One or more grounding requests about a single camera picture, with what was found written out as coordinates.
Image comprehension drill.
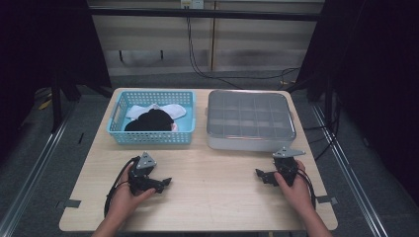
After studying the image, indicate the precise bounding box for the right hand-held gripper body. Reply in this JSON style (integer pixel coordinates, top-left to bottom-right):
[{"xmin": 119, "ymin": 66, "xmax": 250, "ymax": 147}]
[{"xmin": 272, "ymin": 146, "xmax": 306, "ymax": 188}]

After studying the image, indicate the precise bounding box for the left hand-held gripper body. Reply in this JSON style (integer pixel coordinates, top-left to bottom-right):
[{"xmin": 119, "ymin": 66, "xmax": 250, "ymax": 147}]
[{"xmin": 127, "ymin": 151, "xmax": 158, "ymax": 196}]

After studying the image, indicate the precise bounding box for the white divided storage box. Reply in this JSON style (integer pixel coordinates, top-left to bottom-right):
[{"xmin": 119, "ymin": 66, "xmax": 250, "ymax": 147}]
[{"xmin": 206, "ymin": 108, "xmax": 296, "ymax": 153}]

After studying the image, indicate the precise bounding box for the black sock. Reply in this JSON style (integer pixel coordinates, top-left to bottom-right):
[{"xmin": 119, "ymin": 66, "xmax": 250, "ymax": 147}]
[{"xmin": 124, "ymin": 108, "xmax": 176, "ymax": 132}]

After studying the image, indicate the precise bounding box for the blue plastic basket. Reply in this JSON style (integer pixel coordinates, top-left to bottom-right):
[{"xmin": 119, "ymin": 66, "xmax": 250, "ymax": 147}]
[{"xmin": 106, "ymin": 89, "xmax": 198, "ymax": 146}]

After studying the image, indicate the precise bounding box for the transparent box lid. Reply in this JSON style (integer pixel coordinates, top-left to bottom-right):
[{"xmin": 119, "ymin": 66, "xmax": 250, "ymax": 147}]
[{"xmin": 207, "ymin": 89, "xmax": 297, "ymax": 143}]

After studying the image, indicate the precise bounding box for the person's right hand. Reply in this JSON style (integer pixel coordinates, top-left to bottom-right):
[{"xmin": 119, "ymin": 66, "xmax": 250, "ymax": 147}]
[{"xmin": 274, "ymin": 160, "xmax": 316, "ymax": 217}]

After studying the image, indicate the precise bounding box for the person's left hand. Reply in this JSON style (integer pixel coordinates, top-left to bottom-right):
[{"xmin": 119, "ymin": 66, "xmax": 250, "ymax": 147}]
[{"xmin": 106, "ymin": 161, "xmax": 157, "ymax": 221}]

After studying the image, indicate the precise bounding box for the grey tape strip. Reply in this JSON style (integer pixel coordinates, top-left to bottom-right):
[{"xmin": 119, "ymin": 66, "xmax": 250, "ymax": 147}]
[
  {"xmin": 54, "ymin": 198, "xmax": 82, "ymax": 209},
  {"xmin": 315, "ymin": 195, "xmax": 339, "ymax": 205}
]

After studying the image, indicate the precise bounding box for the black metal stand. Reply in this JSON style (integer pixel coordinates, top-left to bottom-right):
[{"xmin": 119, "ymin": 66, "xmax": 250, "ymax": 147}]
[{"xmin": 48, "ymin": 75, "xmax": 82, "ymax": 134}]

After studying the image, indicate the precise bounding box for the yellow floor tape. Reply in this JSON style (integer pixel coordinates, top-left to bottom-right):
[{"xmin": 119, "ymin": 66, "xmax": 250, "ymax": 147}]
[{"xmin": 37, "ymin": 98, "xmax": 53, "ymax": 112}]

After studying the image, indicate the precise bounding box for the black curtain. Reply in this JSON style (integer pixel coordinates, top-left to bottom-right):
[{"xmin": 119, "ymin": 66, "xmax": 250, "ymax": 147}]
[
  {"xmin": 295, "ymin": 0, "xmax": 419, "ymax": 206},
  {"xmin": 0, "ymin": 0, "xmax": 113, "ymax": 162}
]

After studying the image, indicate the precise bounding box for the black horizontal bar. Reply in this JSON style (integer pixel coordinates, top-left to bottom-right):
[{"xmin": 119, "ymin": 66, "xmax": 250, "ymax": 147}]
[{"xmin": 88, "ymin": 7, "xmax": 325, "ymax": 23}]

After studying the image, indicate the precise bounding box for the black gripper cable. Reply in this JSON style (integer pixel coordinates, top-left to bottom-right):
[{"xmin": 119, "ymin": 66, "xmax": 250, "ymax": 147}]
[
  {"xmin": 103, "ymin": 155, "xmax": 141, "ymax": 218},
  {"xmin": 295, "ymin": 167, "xmax": 318, "ymax": 211}
]

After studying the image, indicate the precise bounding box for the metal floor rail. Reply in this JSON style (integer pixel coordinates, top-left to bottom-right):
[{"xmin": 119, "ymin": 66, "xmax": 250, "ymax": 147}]
[
  {"xmin": 0, "ymin": 100, "xmax": 80, "ymax": 237},
  {"xmin": 310, "ymin": 103, "xmax": 389, "ymax": 237}
]

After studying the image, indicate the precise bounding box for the black wall cable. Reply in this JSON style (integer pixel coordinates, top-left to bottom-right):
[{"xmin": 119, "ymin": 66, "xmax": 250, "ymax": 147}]
[{"xmin": 185, "ymin": 16, "xmax": 301, "ymax": 91}]

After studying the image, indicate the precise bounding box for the white wall socket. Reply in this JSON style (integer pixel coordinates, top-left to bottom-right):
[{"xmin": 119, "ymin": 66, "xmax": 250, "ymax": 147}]
[{"xmin": 180, "ymin": 0, "xmax": 206, "ymax": 10}]

